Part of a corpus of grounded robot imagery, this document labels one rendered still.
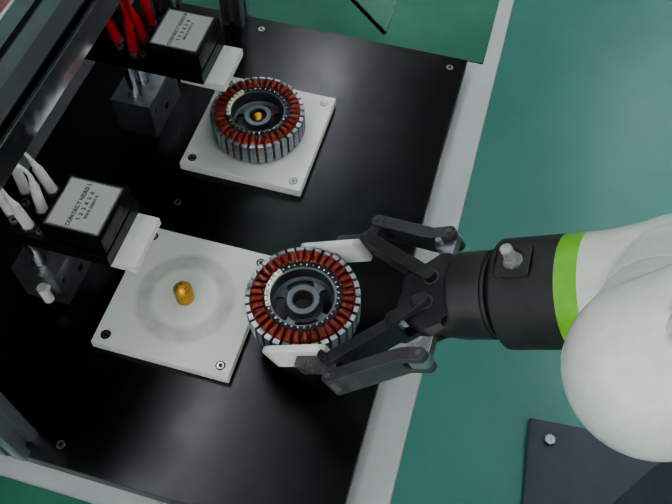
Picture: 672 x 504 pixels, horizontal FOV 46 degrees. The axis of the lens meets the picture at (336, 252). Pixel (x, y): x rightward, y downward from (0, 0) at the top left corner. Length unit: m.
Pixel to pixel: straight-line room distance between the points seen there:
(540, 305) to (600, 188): 1.39
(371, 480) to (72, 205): 0.39
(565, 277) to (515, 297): 0.04
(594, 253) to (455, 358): 1.10
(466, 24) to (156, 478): 0.73
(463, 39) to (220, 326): 0.54
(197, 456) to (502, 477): 0.92
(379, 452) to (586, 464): 0.88
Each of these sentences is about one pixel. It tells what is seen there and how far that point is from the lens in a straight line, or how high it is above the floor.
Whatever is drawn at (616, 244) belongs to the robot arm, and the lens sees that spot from 0.61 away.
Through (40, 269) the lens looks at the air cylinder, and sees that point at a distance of 0.86.
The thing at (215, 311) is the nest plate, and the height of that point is 0.78.
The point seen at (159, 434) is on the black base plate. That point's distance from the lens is 0.81.
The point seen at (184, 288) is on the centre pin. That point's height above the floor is 0.81.
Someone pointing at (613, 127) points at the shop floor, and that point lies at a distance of 2.13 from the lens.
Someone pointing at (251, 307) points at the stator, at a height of 0.85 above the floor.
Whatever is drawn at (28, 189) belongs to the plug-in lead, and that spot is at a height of 0.91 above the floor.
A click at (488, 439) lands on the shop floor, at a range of 1.63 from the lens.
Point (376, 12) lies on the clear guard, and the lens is 0.76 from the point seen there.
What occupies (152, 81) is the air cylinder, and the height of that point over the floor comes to 0.82.
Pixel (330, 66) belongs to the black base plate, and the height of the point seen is 0.77.
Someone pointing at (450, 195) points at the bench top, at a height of 0.75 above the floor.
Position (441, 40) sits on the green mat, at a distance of 1.14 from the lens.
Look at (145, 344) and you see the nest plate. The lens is 0.84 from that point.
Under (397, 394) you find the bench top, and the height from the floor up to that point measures 0.75.
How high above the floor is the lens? 1.52
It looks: 58 degrees down
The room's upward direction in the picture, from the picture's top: straight up
